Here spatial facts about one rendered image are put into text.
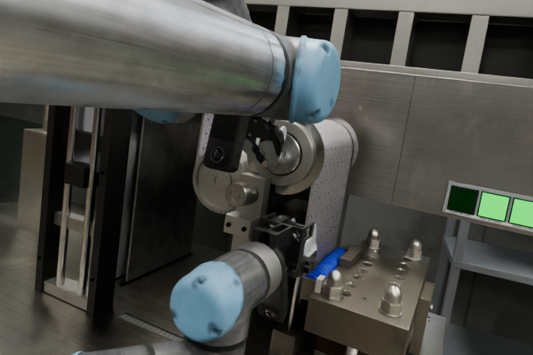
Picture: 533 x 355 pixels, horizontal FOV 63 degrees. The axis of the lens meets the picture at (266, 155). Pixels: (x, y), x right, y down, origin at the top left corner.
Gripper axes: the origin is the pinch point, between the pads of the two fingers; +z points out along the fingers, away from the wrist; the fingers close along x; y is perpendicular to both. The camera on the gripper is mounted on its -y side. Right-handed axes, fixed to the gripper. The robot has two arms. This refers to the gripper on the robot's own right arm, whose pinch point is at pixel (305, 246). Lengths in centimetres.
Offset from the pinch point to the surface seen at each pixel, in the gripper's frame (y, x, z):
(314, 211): 6.4, -0.2, 0.9
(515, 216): 8.5, -34.2, 29.4
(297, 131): 20.3, 3.6, -3.5
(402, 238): -53, 4, 221
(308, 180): 12.3, 0.6, -2.3
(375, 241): -4.0, -7.7, 28.3
